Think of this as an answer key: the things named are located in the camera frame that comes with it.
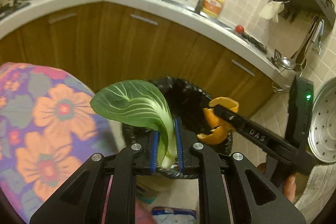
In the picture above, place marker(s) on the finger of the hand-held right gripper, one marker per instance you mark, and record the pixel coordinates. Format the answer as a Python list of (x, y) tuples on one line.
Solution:
[(249, 129)]

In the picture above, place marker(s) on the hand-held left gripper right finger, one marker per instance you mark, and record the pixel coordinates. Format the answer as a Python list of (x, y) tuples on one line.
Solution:
[(179, 150)]

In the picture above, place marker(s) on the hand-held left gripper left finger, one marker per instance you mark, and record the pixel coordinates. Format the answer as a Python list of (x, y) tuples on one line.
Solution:
[(153, 153)]

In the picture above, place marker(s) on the orange peel piece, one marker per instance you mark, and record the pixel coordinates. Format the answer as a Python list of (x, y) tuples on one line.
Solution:
[(208, 118)]

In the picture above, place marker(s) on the green bok choy leaf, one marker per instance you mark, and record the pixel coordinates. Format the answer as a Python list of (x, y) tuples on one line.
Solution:
[(131, 103)]

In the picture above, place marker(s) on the person's right hand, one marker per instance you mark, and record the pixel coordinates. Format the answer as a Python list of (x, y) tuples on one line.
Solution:
[(290, 187)]

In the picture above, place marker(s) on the perforated metal steamer tray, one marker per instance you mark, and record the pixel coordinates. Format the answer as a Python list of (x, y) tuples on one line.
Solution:
[(326, 129)]

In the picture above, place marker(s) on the steel ladle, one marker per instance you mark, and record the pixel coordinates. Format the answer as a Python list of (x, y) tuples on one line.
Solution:
[(287, 62)]

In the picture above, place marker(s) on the slotted steel spatula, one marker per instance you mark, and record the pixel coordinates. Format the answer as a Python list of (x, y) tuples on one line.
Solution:
[(276, 56)]

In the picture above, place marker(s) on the blue white plastic packet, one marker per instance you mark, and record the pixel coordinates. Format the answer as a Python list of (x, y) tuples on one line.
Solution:
[(173, 216)]

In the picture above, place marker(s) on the white towel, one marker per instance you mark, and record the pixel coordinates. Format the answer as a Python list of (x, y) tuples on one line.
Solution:
[(317, 187)]

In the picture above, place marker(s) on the black scrub brush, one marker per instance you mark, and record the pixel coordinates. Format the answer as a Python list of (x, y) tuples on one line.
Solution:
[(254, 43)]

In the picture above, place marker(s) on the red tomato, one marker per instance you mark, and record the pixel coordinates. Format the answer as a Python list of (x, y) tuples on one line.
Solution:
[(239, 29)]

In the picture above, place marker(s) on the floral printed blanket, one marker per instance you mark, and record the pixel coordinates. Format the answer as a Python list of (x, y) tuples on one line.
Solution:
[(52, 119)]

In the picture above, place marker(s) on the white hanging cloth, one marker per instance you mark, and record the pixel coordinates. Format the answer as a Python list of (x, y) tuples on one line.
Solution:
[(271, 10)]

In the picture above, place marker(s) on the wooden kitchen base cabinet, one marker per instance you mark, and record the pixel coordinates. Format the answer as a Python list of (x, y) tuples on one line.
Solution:
[(118, 40)]

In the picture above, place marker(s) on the yellow dish soap bottle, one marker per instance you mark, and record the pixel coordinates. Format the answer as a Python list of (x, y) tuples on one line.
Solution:
[(214, 3)]

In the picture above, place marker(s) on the black gas stove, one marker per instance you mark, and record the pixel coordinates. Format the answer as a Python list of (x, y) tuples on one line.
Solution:
[(10, 6)]

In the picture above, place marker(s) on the black wall rack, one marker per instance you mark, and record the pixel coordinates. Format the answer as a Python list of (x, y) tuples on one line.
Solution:
[(309, 1)]

